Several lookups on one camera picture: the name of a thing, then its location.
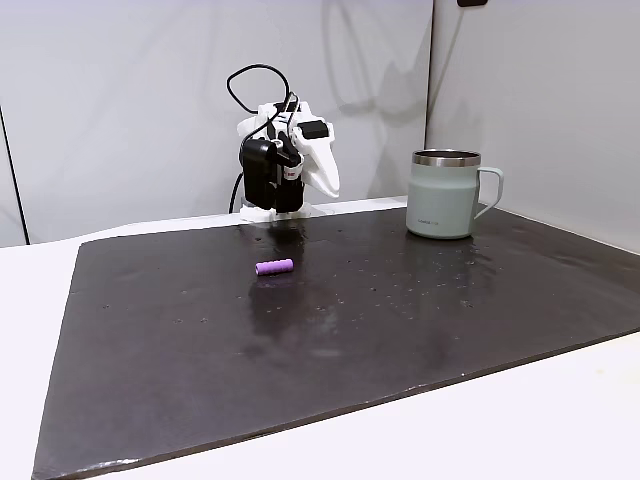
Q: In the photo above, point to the purple pen grip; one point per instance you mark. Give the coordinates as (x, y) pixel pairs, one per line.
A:
(274, 267)

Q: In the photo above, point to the pale green steel mug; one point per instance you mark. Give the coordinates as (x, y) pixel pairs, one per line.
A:
(440, 200)

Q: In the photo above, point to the black glossy mat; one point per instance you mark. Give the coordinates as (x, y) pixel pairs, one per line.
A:
(300, 350)

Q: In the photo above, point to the black camera box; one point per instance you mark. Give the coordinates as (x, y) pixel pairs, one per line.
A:
(257, 172)

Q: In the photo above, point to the black object on wall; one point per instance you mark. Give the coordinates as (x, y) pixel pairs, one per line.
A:
(472, 2)

